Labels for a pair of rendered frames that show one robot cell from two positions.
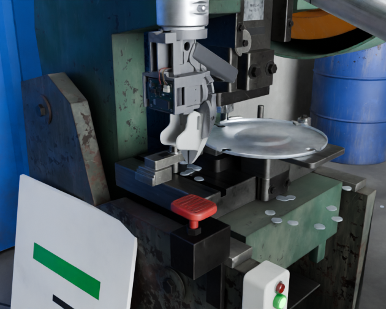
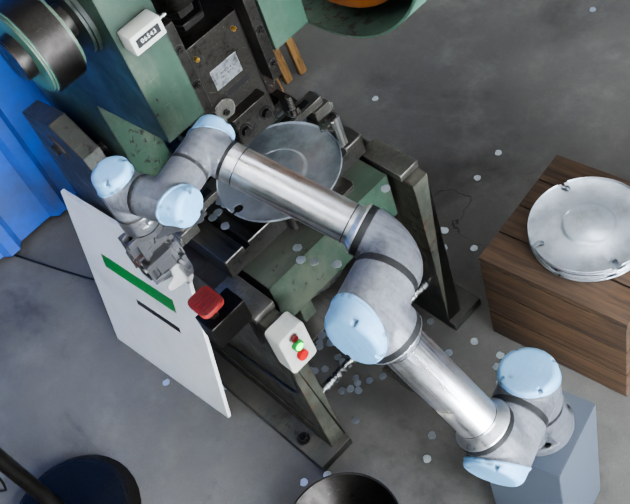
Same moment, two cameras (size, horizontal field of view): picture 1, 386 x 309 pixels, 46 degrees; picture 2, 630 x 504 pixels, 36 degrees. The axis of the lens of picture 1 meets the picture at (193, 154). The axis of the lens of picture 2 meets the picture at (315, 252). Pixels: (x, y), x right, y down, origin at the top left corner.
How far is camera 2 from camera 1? 1.43 m
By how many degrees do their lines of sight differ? 34
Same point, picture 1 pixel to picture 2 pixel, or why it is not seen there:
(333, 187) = (372, 188)
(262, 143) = not seen: hidden behind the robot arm
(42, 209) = (96, 228)
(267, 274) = (282, 330)
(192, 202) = (203, 298)
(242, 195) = (270, 233)
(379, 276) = (542, 160)
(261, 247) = (291, 284)
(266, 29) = (250, 73)
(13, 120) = not seen: hidden behind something
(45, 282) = (125, 288)
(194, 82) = (164, 258)
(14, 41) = not seen: outside the picture
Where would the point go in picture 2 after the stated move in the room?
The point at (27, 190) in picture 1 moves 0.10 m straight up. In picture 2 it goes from (74, 207) to (57, 183)
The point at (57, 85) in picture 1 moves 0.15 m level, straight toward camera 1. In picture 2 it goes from (62, 138) to (70, 181)
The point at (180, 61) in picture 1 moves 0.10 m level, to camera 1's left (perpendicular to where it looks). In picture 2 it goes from (148, 246) to (99, 254)
